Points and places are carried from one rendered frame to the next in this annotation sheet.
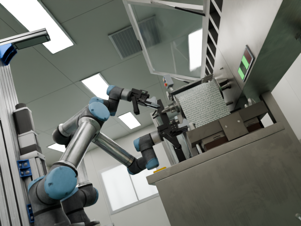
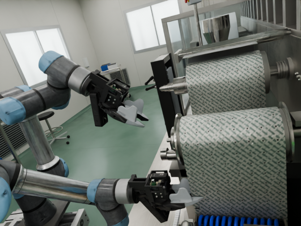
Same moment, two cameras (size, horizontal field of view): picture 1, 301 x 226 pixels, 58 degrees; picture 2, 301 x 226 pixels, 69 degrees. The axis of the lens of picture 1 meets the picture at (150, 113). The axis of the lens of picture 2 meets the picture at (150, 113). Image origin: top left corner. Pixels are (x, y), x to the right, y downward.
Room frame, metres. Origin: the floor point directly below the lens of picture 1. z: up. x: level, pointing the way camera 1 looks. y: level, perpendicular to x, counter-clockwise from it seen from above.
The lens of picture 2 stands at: (1.03, -0.29, 1.55)
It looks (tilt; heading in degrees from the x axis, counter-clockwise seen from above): 20 degrees down; 19
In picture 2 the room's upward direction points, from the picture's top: 15 degrees counter-clockwise
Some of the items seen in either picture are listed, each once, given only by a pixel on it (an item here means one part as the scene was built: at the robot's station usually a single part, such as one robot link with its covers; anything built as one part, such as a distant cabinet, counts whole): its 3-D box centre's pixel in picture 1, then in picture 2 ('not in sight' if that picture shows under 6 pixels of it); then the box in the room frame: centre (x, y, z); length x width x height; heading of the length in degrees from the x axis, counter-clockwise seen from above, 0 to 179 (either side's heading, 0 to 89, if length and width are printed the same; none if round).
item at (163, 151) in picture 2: not in sight; (165, 154); (1.61, -0.10, 1.18); 0.04 x 0.02 x 0.04; 177
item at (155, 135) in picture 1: (156, 137); (127, 190); (1.52, 0.02, 1.11); 0.08 x 0.05 x 0.08; 177
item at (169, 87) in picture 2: (165, 110); (167, 87); (1.82, -0.10, 1.33); 0.06 x 0.03 x 0.03; 87
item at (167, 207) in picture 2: (180, 129); (170, 202); (1.49, -0.12, 1.09); 0.09 x 0.05 x 0.02; 86
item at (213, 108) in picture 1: (208, 115); (235, 192); (1.50, -0.30, 1.11); 0.23 x 0.01 x 0.18; 87
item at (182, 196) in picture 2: (186, 123); (185, 195); (1.49, -0.17, 1.11); 0.09 x 0.03 x 0.06; 86
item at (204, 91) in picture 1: (204, 117); (230, 140); (1.70, -0.31, 1.16); 0.39 x 0.23 x 0.51; 177
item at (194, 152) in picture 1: (186, 139); (183, 184); (1.61, -0.14, 1.05); 0.06 x 0.05 x 0.31; 87
